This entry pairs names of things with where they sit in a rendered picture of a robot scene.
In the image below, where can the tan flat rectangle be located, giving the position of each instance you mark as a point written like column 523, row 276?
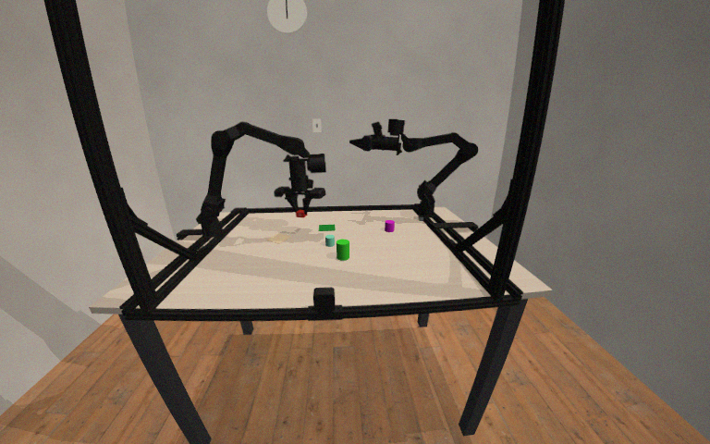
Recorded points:
column 278, row 238

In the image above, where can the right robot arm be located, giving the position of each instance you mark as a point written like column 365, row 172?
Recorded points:
column 467, row 151

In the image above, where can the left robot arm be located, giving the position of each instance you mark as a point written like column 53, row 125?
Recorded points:
column 222, row 142

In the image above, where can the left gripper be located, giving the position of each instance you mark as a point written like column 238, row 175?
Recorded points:
column 299, row 187

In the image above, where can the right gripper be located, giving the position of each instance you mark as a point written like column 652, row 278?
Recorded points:
column 366, row 142

